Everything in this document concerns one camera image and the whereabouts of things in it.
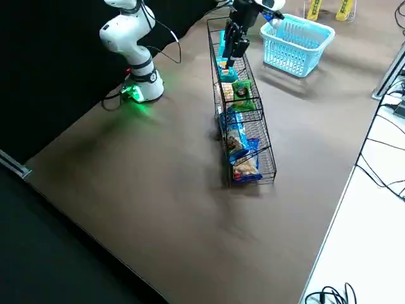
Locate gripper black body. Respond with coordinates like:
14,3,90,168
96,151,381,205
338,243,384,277
230,0,261,32

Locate teal chips bag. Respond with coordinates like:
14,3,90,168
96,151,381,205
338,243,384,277
218,58,239,82
219,29,228,58

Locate green snack bag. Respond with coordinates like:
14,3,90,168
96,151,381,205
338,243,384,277
232,79,256,112

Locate blue plastic basket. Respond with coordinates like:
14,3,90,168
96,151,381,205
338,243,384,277
259,13,336,79

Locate yellow label tea bottle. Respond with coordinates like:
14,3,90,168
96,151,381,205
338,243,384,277
308,0,324,22
335,0,356,22

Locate clear acrylic bottle tray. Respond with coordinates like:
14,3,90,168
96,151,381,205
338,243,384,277
302,0,360,25

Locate blue puffed snack bag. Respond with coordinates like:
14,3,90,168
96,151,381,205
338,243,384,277
230,138,263,184

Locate beige cracker pack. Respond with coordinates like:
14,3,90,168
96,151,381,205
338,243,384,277
221,82,235,103

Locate blue cookie pack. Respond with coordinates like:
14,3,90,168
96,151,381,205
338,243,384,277
220,110,252,151

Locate white desk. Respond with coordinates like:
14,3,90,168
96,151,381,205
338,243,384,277
299,94,405,304

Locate black cable with white plug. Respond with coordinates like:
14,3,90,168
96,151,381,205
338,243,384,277
135,0,183,64

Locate black wire rack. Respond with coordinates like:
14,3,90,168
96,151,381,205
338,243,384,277
206,17,278,189

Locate aluminium frame post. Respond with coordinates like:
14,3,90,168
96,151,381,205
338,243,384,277
370,42,405,101
0,148,33,181

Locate black desk cable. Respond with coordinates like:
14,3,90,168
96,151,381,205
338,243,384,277
354,80,405,203

